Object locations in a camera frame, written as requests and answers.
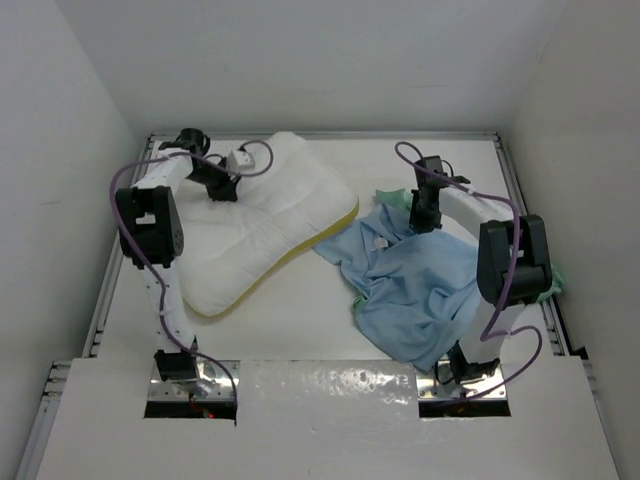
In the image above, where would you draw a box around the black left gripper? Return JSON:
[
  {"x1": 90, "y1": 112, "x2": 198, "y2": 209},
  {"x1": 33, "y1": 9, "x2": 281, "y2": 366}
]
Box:
[{"x1": 186, "y1": 158, "x2": 241, "y2": 203}]

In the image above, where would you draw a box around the white pillow yellow underside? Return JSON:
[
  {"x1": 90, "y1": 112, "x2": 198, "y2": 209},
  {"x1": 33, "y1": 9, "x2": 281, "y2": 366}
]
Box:
[{"x1": 175, "y1": 132, "x2": 359, "y2": 317}]

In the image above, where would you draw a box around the light blue green pillowcase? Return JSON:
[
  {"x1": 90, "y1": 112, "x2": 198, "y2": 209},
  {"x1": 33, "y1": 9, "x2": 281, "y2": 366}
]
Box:
[{"x1": 312, "y1": 187, "x2": 569, "y2": 374}]

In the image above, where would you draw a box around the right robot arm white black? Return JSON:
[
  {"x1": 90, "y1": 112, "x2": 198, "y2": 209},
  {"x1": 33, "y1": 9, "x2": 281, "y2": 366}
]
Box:
[{"x1": 410, "y1": 156, "x2": 553, "y2": 385}]

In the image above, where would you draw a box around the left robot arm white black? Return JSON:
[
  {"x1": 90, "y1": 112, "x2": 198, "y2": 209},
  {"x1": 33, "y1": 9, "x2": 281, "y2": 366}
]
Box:
[{"x1": 110, "y1": 128, "x2": 240, "y2": 400}]

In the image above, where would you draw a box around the white front cover board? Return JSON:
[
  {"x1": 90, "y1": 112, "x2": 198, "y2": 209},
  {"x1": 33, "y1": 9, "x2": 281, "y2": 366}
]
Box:
[{"x1": 38, "y1": 359, "x2": 617, "y2": 479}]

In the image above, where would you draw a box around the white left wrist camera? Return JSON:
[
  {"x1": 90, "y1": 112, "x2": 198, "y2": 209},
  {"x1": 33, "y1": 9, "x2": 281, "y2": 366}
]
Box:
[{"x1": 226, "y1": 149, "x2": 256, "y2": 176}]

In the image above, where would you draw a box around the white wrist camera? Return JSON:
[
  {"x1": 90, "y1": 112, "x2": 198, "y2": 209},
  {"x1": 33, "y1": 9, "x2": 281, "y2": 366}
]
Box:
[
  {"x1": 416, "y1": 155, "x2": 445, "y2": 175},
  {"x1": 226, "y1": 149, "x2": 256, "y2": 176}
]

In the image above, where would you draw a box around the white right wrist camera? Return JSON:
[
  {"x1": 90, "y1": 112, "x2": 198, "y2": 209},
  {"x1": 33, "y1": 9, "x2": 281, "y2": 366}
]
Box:
[{"x1": 416, "y1": 155, "x2": 445, "y2": 175}]

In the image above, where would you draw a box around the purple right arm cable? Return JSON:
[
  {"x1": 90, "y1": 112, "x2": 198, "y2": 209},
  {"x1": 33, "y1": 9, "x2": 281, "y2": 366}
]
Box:
[{"x1": 394, "y1": 141, "x2": 544, "y2": 401}]

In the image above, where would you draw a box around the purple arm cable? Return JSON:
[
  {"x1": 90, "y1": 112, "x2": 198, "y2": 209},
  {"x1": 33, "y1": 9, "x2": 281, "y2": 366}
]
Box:
[
  {"x1": 109, "y1": 139, "x2": 274, "y2": 416},
  {"x1": 394, "y1": 141, "x2": 544, "y2": 401}
]

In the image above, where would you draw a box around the black right base cable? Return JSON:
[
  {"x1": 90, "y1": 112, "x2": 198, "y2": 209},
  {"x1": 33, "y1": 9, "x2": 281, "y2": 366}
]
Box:
[{"x1": 432, "y1": 343, "x2": 464, "y2": 387}]

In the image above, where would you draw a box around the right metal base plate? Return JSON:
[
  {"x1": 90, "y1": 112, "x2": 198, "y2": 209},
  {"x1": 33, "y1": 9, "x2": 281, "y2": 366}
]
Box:
[{"x1": 414, "y1": 359, "x2": 507, "y2": 402}]

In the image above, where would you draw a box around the metal base plate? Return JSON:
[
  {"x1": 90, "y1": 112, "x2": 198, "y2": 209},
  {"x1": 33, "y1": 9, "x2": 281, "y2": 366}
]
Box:
[
  {"x1": 147, "y1": 359, "x2": 240, "y2": 402},
  {"x1": 414, "y1": 359, "x2": 507, "y2": 402}
]

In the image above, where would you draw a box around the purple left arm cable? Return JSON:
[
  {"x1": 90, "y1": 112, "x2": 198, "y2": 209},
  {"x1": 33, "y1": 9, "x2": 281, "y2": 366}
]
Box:
[{"x1": 109, "y1": 139, "x2": 274, "y2": 416}]

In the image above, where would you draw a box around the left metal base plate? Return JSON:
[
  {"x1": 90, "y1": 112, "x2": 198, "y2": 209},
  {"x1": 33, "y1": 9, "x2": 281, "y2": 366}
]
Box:
[{"x1": 147, "y1": 359, "x2": 240, "y2": 402}]

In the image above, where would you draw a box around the aluminium table frame rail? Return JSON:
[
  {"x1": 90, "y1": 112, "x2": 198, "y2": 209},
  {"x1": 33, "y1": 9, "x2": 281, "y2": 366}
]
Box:
[{"x1": 14, "y1": 128, "x2": 596, "y2": 480}]

